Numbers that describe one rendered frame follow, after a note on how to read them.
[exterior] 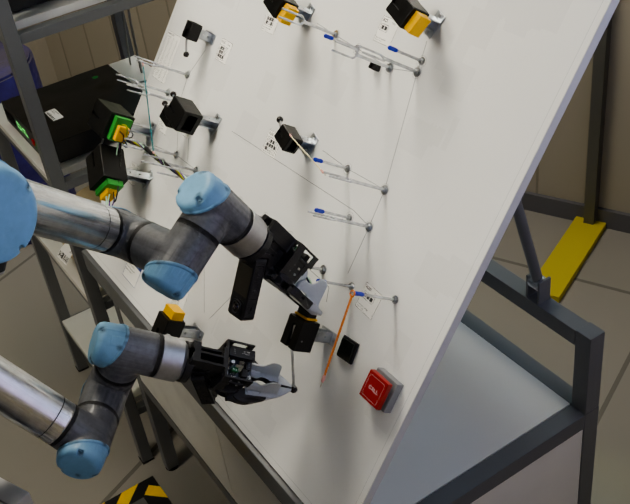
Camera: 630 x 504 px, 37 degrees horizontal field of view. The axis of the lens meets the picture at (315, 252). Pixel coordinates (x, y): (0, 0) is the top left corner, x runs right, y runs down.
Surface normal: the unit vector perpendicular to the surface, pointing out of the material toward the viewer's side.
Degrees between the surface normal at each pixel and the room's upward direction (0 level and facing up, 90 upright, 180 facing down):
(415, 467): 0
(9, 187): 84
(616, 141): 90
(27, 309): 0
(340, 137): 54
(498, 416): 0
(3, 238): 84
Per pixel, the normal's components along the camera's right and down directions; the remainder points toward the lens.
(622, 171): -0.53, 0.55
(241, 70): -0.74, -0.15
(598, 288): -0.11, -0.80
